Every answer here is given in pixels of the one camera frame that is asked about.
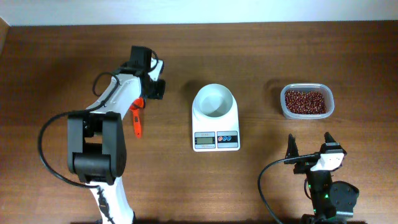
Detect orange plastic scoop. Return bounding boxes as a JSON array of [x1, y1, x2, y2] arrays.
[[129, 97, 145, 139]]

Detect white round bowl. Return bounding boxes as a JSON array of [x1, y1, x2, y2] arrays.
[[193, 83, 233, 118]]

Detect red beans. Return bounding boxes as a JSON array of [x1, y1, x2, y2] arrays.
[[285, 90, 326, 114]]

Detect clear plastic container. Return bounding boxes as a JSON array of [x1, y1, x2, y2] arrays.
[[280, 83, 335, 119]]

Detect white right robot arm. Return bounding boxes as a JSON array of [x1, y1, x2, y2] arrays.
[[285, 132, 359, 223]]

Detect white digital kitchen scale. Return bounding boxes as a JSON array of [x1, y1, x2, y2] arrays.
[[192, 97, 241, 152]]

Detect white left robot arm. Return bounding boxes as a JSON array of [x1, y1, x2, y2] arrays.
[[67, 59, 165, 223]]

